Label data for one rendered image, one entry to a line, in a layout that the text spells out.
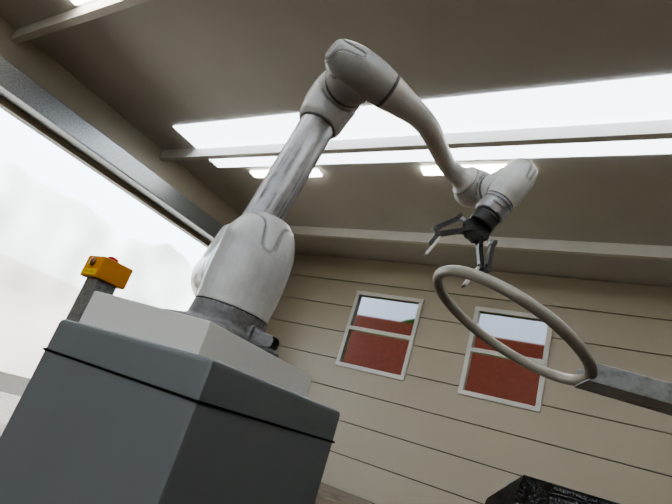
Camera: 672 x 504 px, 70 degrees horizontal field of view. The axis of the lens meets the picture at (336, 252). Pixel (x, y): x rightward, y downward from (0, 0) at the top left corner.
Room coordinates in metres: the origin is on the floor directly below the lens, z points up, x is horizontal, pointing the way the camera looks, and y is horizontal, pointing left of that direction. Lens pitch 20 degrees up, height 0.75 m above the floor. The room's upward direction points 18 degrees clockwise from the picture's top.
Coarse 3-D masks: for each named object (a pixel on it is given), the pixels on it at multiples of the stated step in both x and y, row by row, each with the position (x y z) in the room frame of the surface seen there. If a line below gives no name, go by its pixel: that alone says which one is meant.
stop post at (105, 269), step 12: (96, 264) 1.70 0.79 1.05; (108, 264) 1.70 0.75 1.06; (120, 264) 1.73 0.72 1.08; (84, 276) 1.76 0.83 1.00; (96, 276) 1.69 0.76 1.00; (108, 276) 1.72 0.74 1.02; (120, 276) 1.75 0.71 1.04; (84, 288) 1.75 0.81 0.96; (96, 288) 1.72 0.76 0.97; (108, 288) 1.75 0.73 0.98; (120, 288) 1.77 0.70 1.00; (84, 300) 1.72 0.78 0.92; (72, 312) 1.75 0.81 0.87
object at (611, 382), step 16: (608, 368) 1.15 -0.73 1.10; (576, 384) 1.26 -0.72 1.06; (592, 384) 1.19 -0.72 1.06; (608, 384) 1.14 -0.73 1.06; (624, 384) 1.14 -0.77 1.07; (640, 384) 1.13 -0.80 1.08; (656, 384) 1.12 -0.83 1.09; (624, 400) 1.23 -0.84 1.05; (640, 400) 1.18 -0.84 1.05; (656, 400) 1.12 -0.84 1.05
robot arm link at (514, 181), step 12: (504, 168) 1.21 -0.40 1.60; (516, 168) 1.18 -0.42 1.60; (528, 168) 1.18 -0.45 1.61; (492, 180) 1.22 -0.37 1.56; (504, 180) 1.19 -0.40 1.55; (516, 180) 1.18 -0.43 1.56; (528, 180) 1.18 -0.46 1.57; (480, 192) 1.29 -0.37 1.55; (504, 192) 1.19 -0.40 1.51; (516, 192) 1.19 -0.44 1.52; (528, 192) 1.21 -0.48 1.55; (516, 204) 1.22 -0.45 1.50
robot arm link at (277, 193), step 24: (312, 96) 1.12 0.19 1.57; (312, 120) 1.12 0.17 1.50; (336, 120) 1.13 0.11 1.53; (288, 144) 1.13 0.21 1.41; (312, 144) 1.12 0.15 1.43; (288, 168) 1.11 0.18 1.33; (312, 168) 1.16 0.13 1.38; (264, 192) 1.11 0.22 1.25; (288, 192) 1.12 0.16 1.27; (216, 240) 1.09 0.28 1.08; (192, 288) 1.15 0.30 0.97
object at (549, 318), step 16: (448, 272) 1.19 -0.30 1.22; (464, 272) 1.13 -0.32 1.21; (480, 272) 1.09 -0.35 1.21; (496, 288) 1.07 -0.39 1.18; (512, 288) 1.04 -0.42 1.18; (448, 304) 1.44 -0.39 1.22; (528, 304) 1.03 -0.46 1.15; (464, 320) 1.47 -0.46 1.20; (544, 320) 1.04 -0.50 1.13; (560, 320) 1.03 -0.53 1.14; (480, 336) 1.49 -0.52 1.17; (560, 336) 1.05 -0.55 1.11; (576, 336) 1.04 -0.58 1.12; (512, 352) 1.46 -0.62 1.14; (576, 352) 1.07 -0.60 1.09; (528, 368) 1.43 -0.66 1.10; (544, 368) 1.38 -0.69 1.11; (592, 368) 1.10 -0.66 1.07
